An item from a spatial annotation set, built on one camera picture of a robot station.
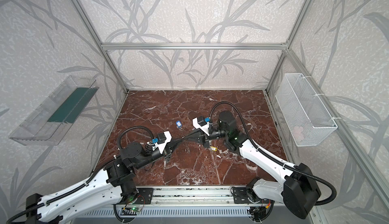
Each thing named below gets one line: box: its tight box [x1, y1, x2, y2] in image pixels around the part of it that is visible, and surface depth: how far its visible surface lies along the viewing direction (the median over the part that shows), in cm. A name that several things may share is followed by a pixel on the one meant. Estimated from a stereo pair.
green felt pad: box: [47, 86, 100, 124], surface depth 69 cm
